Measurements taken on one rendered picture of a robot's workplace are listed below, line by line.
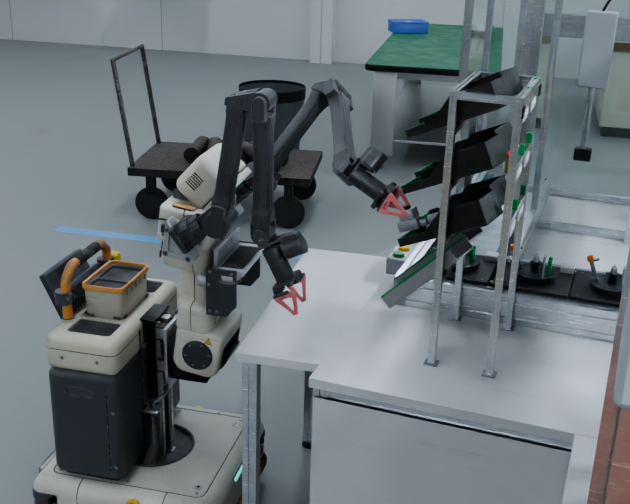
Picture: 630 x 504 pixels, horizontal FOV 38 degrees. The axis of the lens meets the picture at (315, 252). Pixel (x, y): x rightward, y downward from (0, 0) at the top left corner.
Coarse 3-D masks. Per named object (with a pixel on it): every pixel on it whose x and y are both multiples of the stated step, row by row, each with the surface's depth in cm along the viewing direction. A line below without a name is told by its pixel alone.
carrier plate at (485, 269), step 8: (432, 248) 322; (480, 256) 316; (480, 264) 309; (488, 264) 309; (496, 264) 310; (464, 272) 302; (472, 272) 302; (480, 272) 302; (488, 272) 303; (464, 280) 297; (472, 280) 296; (480, 280) 296; (488, 280) 296
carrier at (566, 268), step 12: (528, 264) 305; (540, 264) 298; (564, 264) 306; (504, 276) 300; (528, 276) 295; (540, 276) 295; (552, 276) 296; (564, 276) 301; (504, 288) 293; (516, 288) 291; (528, 288) 291; (540, 288) 291; (552, 288) 292; (564, 288) 292
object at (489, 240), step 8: (496, 224) 364; (528, 224) 352; (488, 232) 355; (496, 232) 356; (528, 232) 352; (472, 240) 346; (480, 240) 347; (488, 240) 347; (496, 240) 347; (528, 240) 355; (480, 248) 339; (488, 248) 339; (496, 248) 339; (520, 256) 335; (496, 272) 314
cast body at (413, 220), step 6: (408, 210) 261; (414, 210) 262; (408, 216) 261; (414, 216) 261; (420, 216) 263; (402, 222) 263; (408, 222) 262; (414, 222) 261; (420, 222) 262; (426, 222) 261; (402, 228) 263; (408, 228) 262; (414, 228) 261
